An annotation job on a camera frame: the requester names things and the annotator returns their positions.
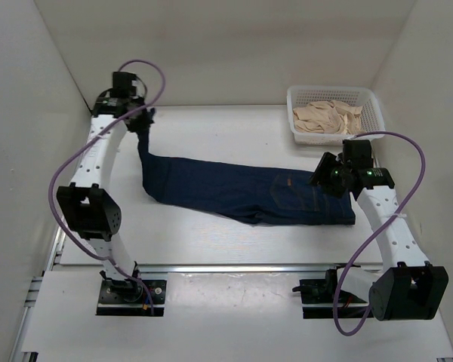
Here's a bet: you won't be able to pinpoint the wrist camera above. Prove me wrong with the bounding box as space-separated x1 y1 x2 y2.
342 140 374 170
110 72 138 99

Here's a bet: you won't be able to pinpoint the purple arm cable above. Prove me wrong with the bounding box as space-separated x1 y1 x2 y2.
47 59 166 314
331 130 427 336

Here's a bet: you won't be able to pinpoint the white plastic mesh basket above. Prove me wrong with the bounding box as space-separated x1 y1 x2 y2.
287 85 385 146

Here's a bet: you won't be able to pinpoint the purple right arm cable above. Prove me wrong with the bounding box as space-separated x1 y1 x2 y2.
331 130 427 336

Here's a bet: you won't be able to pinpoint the dark blue denim trousers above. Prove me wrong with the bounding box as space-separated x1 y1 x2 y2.
137 130 356 225

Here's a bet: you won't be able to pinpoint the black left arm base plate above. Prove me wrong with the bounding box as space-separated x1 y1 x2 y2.
96 271 167 317

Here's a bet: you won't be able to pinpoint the beige trousers in basket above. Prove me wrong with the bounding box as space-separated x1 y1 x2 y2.
293 100 364 135

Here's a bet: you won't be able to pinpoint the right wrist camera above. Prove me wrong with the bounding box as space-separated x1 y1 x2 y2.
342 140 374 170

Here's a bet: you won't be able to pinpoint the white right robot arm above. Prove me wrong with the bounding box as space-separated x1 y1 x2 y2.
310 152 448 321

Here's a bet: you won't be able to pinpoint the aluminium front rail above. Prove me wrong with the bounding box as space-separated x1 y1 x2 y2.
51 262 382 274

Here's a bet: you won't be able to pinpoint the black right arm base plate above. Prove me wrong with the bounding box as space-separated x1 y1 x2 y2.
292 279 367 319

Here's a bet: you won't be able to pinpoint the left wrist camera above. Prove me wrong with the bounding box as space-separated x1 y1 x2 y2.
110 72 138 99

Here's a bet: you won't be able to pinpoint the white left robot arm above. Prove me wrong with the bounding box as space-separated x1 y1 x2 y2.
48 84 151 304

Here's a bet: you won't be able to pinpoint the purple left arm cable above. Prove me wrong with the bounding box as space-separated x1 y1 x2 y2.
47 59 166 314

